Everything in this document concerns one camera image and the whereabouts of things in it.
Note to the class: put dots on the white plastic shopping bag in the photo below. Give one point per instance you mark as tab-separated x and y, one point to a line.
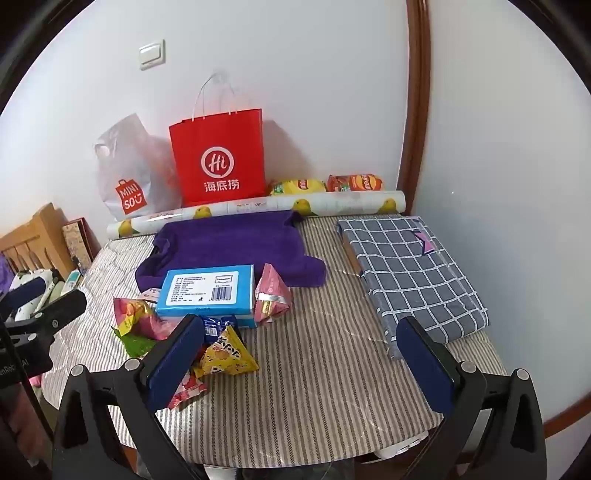
124	157

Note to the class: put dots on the green snack packet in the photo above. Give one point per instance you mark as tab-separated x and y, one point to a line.
136	346

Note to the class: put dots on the white wall switch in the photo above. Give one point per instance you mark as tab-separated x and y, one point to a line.
151	54

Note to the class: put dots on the red paper bag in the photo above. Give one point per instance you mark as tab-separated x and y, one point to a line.
217	138

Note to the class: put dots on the striped tablecloth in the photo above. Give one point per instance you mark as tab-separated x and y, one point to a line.
314	360

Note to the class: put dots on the grey plaid cloth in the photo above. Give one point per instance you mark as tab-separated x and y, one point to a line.
406	272

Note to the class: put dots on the white table frame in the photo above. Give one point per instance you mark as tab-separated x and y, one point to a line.
397	450

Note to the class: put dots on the brown door frame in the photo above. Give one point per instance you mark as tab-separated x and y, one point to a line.
418	92

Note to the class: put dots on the yellow chip bag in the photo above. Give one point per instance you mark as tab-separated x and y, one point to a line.
295	187

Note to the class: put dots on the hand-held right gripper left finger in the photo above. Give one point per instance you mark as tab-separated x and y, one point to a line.
178	362

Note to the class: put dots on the lemon print plastic roll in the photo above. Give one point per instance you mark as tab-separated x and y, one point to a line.
351	201

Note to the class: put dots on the patterned picture frame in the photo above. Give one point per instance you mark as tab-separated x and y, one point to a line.
76	244

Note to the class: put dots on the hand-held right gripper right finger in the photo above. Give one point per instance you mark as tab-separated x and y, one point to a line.
427	369

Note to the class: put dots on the white spotted plush toy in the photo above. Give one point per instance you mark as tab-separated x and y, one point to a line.
53	281

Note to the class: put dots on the blue tissue box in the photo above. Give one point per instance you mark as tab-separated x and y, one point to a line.
203	290

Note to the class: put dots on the small pink packet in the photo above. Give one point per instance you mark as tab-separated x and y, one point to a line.
150	294

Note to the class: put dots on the blue snack packet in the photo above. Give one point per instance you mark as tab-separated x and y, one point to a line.
219	325

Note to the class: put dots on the pink red white snack packet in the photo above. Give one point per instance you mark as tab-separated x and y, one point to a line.
189	390

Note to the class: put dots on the purple plush toy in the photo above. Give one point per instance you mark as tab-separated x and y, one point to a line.
4	277

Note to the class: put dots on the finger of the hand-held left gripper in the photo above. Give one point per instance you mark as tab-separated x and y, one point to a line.
25	290
60	314

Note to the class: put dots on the orange chip bag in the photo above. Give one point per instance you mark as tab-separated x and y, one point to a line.
355	183

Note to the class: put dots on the purple towel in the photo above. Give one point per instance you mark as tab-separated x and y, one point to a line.
221	244

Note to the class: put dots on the pink yellow snack packet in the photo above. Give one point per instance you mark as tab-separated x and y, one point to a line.
143	321

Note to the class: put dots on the brown board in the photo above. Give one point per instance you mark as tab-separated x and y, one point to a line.
352	254

